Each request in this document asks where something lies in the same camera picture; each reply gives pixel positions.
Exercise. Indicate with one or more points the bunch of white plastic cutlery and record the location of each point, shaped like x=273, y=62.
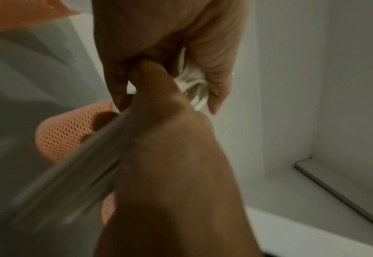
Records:
x=193, y=85

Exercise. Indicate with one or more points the person's right hand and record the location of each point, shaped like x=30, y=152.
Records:
x=161, y=25

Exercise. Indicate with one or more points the person's left hand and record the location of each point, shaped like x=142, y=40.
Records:
x=180, y=175

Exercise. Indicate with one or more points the orange mesh cup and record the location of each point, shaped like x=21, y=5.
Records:
x=66, y=133
x=15, y=12
x=108, y=208

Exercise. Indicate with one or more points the bunch of white plastic forks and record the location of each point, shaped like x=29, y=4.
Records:
x=78, y=170

